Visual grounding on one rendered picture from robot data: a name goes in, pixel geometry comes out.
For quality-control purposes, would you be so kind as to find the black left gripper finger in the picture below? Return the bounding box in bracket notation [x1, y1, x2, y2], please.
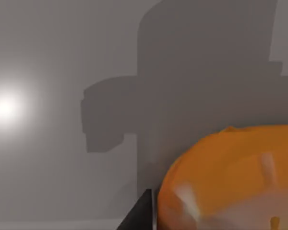
[116, 188, 155, 230]

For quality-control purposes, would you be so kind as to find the orange bread loaf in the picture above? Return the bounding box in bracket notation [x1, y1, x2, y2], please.
[156, 124, 288, 230]

